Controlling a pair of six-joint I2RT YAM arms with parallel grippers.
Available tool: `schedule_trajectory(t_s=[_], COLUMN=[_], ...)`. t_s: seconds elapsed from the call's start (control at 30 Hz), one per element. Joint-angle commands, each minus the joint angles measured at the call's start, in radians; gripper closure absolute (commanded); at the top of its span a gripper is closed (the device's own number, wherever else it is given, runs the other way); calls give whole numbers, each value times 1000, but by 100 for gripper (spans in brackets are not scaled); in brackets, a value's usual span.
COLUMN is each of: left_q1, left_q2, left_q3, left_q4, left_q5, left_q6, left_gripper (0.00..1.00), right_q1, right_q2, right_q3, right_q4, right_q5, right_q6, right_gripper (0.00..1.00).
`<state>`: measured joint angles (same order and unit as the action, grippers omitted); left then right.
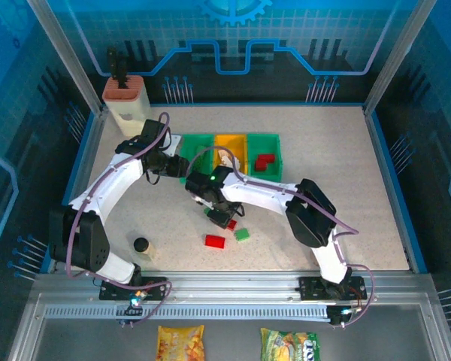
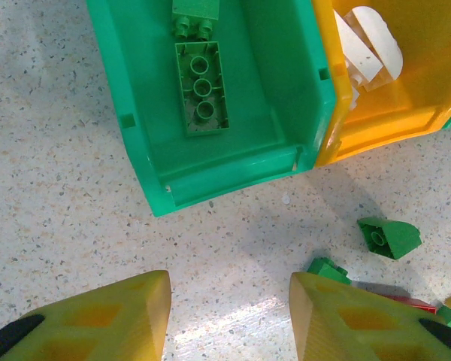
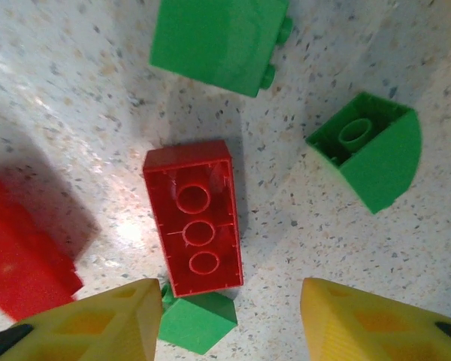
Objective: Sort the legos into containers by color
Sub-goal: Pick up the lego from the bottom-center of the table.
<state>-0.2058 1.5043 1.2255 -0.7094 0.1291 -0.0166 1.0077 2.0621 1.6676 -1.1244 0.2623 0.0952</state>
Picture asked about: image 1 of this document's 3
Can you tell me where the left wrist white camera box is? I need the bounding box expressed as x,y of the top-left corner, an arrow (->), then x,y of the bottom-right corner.
164,134 -> 184,156

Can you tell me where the green plastic bin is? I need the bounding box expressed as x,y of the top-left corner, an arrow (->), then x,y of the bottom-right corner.
246,133 -> 285,182
179,134 -> 216,184

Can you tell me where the cream knife block terracotta top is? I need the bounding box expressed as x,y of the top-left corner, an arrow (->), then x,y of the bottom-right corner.
101,74 -> 152,138

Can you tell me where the small bottle black cap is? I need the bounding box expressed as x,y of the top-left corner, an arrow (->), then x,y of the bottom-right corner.
134,237 -> 157,262

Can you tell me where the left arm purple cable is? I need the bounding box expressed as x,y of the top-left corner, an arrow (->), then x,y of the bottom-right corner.
65,111 -> 173,329

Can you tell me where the aluminium frame post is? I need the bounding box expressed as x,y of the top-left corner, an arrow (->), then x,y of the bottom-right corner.
362,0 -> 439,116
25,0 -> 108,116

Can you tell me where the black knife handle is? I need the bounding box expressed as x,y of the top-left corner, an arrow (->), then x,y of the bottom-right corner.
106,45 -> 118,82
114,56 -> 128,90

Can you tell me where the green snack bag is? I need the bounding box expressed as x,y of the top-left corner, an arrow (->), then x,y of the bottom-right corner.
260,327 -> 320,361

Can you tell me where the yellow snack bag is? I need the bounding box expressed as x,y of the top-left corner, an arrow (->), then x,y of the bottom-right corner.
156,325 -> 206,361

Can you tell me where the yellow plastic bin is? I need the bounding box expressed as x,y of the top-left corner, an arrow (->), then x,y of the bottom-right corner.
213,134 -> 248,177

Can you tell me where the slotted grey cable duct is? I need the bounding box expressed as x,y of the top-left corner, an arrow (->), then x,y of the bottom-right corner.
44,303 -> 331,321

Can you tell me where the aluminium front beam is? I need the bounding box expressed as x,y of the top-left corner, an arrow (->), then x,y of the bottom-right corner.
29,271 -> 437,302

